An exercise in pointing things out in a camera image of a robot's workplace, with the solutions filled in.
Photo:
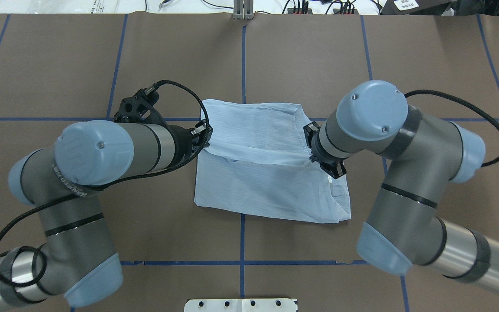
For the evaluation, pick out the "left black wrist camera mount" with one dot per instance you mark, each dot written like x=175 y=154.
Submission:
x=139 y=108

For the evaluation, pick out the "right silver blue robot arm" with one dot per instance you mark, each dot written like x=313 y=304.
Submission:
x=426 y=154

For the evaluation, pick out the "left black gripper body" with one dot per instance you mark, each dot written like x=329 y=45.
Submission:
x=183 y=143

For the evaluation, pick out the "aluminium frame post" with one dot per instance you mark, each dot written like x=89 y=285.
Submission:
x=243 y=10

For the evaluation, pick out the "orange black connector box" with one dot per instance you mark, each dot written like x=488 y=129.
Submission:
x=298 y=7

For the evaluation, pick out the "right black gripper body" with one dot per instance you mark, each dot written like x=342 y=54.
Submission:
x=317 y=152

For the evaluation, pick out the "light blue button-up shirt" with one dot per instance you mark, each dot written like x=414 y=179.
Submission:
x=258 y=163

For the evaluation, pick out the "white camera mast base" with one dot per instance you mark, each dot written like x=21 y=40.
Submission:
x=242 y=305

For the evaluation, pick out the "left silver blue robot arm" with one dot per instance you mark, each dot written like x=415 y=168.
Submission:
x=62 y=184

